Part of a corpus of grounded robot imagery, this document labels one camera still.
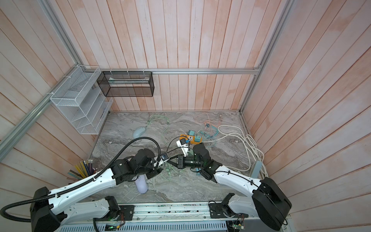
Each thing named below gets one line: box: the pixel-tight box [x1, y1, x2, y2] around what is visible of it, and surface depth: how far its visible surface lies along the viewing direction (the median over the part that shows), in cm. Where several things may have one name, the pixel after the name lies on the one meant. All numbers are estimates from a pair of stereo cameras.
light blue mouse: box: [132, 126, 146, 139], surface depth 108 cm
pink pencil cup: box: [66, 159, 98, 185], surface depth 77 cm
